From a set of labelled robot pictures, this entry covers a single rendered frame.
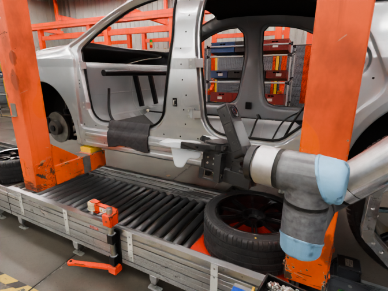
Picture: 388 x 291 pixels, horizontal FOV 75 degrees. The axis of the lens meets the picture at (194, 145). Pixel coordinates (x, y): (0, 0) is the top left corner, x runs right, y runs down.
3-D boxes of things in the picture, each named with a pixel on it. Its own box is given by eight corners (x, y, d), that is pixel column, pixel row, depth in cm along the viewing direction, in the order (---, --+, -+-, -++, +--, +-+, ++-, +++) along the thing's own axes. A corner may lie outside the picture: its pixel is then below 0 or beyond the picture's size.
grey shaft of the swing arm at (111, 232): (123, 271, 177) (117, 207, 164) (118, 276, 173) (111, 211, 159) (114, 267, 181) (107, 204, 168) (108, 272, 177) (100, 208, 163)
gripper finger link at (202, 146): (179, 149, 51) (223, 153, 51) (180, 142, 51) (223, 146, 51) (181, 145, 56) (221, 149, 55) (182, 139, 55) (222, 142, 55)
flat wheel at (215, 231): (293, 220, 200) (295, 193, 193) (315, 287, 137) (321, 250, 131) (209, 212, 211) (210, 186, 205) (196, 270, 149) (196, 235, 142)
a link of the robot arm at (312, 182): (337, 219, 39) (346, 167, 36) (268, 198, 45) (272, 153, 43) (346, 200, 45) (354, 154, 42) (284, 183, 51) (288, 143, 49)
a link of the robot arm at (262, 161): (273, 150, 43) (288, 146, 50) (249, 145, 46) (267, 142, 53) (268, 191, 45) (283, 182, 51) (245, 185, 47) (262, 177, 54)
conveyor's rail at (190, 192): (306, 234, 198) (309, 209, 192) (305, 238, 193) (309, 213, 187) (86, 176, 308) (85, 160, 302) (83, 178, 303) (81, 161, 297)
